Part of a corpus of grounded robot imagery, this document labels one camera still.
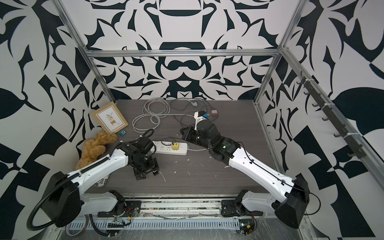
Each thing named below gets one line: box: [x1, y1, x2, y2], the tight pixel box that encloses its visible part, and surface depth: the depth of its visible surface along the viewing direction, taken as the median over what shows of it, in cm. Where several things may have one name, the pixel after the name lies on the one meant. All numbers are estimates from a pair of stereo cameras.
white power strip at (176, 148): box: [151, 140, 188, 156], surface depth 93 cm
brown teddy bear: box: [75, 131, 118, 170], surface depth 87 cm
